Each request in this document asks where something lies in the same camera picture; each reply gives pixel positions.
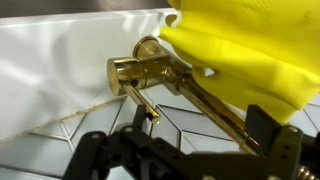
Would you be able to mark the yellow rubber glove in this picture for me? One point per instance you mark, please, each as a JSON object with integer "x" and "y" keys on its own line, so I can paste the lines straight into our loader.
{"x": 253, "y": 50}

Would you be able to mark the gold spring neck faucet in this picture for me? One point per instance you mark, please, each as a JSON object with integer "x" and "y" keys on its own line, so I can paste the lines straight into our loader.
{"x": 160, "y": 65}

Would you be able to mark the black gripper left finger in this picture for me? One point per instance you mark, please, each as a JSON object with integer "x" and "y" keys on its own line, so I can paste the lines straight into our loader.
{"x": 100, "y": 153}

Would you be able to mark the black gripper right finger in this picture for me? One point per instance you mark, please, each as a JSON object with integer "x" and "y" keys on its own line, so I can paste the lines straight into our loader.
{"x": 286, "y": 146}

